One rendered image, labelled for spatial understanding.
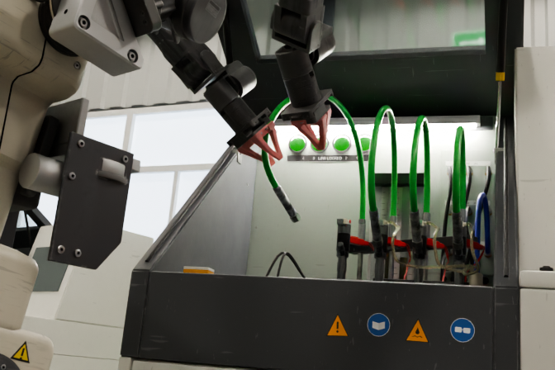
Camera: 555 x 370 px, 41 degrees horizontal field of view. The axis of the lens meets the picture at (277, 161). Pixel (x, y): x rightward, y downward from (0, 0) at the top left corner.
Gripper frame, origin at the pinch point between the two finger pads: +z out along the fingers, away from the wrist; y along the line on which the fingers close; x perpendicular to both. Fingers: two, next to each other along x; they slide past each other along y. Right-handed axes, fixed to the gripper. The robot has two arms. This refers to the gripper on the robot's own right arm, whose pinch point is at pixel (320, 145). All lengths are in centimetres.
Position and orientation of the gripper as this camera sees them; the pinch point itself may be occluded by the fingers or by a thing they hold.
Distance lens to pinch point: 138.7
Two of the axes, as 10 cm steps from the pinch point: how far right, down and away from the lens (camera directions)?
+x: -8.5, 0.7, 5.2
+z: 3.0, 8.8, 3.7
